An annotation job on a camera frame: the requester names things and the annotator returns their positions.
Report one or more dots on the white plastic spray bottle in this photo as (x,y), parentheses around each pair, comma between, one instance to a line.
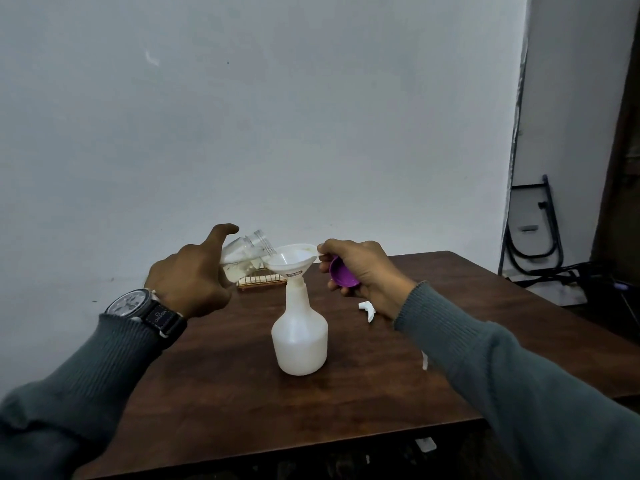
(300,344)

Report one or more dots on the white trigger sprayer head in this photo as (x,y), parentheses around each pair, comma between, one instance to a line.
(369,309)

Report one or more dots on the person's left hand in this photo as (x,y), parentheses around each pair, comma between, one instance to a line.
(190,279)

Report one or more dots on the person's left forearm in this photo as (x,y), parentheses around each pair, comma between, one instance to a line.
(75,394)

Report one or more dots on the person's right forearm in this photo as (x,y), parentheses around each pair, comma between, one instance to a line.
(525,394)

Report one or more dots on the purple bottle cap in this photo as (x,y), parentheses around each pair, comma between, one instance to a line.
(342,274)

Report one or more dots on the dark wooden door frame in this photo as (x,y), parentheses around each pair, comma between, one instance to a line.
(617,194)

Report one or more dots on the white plastic funnel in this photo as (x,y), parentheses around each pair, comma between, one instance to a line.
(292,262)

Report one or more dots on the dark wooden table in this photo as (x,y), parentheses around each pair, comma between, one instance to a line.
(225,394)

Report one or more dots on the person's right hand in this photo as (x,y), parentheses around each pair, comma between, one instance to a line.
(375,269)

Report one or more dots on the black folding chair frame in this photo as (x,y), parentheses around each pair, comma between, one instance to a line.
(550,204)

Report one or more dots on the small white floor object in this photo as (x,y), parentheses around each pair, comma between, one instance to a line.
(426,444)

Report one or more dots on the clear glass bottle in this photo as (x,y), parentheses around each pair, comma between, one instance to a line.
(245,254)

